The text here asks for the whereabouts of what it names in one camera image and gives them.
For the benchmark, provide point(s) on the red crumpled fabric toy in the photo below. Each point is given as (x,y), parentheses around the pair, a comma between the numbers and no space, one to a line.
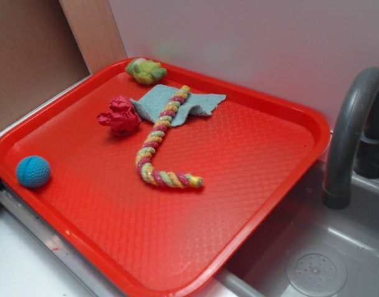
(122,118)

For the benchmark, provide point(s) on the green yellow plush toy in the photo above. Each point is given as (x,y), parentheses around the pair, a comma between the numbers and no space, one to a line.
(145,71)

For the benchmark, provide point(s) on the light blue cloth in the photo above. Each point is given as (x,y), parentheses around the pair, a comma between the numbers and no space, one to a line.
(150,105)

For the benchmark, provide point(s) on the grey plastic faucet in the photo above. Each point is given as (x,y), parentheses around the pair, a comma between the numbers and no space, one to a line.
(354,145)

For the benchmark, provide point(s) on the grey plastic sink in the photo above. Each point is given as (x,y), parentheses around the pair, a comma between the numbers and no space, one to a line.
(304,248)

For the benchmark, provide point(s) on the brown cardboard panel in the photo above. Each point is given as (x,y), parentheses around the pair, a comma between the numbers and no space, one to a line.
(48,46)

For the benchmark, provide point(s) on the blue dimpled ball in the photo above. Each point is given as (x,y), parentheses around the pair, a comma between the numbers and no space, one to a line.
(33,172)

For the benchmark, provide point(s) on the red plastic tray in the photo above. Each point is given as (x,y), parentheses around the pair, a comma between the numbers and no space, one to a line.
(159,241)

